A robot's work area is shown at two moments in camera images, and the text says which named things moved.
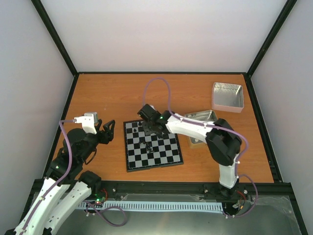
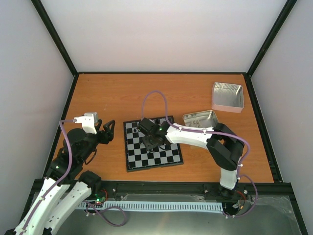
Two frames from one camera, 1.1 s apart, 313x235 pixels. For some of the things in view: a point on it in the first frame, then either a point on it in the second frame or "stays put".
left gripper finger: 100,122 stays put
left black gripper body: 104,139 stays put
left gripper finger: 109,127 stays put
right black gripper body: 148,131 → 150,145
